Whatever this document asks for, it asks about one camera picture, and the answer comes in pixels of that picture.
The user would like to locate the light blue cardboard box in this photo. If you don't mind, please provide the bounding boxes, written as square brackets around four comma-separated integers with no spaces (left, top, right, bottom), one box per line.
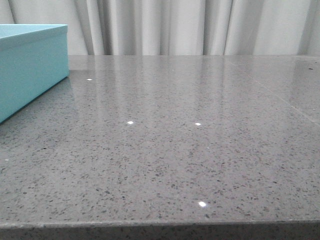
[0,24,69,122]

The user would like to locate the grey pleated curtain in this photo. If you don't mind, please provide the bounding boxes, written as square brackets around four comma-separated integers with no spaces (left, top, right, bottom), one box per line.
[0,0,320,56]

